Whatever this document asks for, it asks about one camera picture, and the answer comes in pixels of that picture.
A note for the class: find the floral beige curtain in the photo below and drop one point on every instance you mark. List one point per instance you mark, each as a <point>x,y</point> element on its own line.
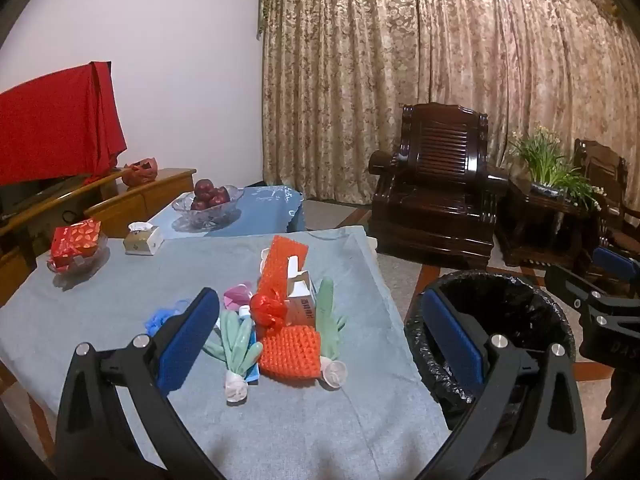
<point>425,50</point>

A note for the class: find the red apple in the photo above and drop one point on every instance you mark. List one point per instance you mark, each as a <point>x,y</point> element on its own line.
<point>199,204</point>
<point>202,187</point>
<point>221,195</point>

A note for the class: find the glass dish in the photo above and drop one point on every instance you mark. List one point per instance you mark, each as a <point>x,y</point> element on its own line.
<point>97,255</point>

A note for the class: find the beige tissue box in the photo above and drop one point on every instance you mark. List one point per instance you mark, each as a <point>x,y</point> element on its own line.
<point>142,242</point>

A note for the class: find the knotted red plastic bag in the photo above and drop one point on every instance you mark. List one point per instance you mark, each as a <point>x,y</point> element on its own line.
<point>265,310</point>

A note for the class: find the pink pouch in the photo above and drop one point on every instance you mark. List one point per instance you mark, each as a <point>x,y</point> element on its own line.
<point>237,296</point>

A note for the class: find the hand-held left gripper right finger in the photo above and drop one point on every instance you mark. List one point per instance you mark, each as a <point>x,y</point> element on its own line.
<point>452,340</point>

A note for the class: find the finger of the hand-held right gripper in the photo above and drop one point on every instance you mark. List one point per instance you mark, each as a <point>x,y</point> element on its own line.
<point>570,287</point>
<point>617,265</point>

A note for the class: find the glass fruit bowl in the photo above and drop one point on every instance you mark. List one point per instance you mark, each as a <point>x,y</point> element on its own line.
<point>200,220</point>

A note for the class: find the light wooden cabinet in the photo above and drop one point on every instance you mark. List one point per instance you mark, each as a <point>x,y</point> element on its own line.
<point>130,205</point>

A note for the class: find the green rubber glove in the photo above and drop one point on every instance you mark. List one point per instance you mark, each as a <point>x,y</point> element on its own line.
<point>237,342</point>

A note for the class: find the dark wooden side table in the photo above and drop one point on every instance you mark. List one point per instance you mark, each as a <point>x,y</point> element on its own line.
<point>540,230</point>

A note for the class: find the black television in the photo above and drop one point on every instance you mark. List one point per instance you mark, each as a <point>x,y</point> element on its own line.
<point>30,195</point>

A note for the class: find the grey tablecloth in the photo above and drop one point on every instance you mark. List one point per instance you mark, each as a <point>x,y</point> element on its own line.
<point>325,410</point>

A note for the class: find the long orange foam net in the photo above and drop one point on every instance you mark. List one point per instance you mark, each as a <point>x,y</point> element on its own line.
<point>280,265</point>

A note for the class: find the red cloth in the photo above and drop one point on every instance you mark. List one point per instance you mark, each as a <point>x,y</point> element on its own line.
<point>55,125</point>

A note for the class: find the dark wooden armchair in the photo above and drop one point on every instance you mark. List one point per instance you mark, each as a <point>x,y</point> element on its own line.
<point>607,175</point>
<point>440,195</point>

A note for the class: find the white carton box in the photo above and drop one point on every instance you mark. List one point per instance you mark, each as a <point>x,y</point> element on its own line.
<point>302,305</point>

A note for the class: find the white scalloped table cover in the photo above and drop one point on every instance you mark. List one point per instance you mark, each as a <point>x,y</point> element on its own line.
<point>372,245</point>

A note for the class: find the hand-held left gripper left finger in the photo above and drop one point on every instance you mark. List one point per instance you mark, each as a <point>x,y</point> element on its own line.
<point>187,340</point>

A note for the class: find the potted green plant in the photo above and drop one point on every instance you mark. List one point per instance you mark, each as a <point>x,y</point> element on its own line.
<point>547,165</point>

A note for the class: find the small orange foam net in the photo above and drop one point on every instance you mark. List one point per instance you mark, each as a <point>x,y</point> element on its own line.
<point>290,355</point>

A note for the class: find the blue plastic cover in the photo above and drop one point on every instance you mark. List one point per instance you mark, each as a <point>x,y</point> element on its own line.
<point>160,317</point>

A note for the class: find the bin with black liner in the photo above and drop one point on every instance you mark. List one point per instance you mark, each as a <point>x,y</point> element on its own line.
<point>500,300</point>

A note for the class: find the red patterned gift packet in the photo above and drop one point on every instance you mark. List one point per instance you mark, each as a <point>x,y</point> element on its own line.
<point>75,242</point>

